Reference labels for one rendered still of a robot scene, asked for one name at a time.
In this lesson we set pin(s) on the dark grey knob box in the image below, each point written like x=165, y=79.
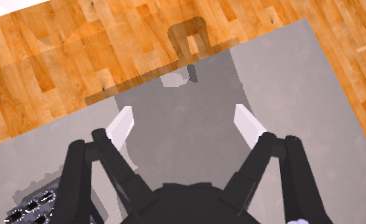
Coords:
x=35, y=213

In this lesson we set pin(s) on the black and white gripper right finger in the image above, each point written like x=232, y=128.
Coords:
x=301, y=198

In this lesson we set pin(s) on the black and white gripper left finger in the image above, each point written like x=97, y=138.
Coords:
x=73, y=199

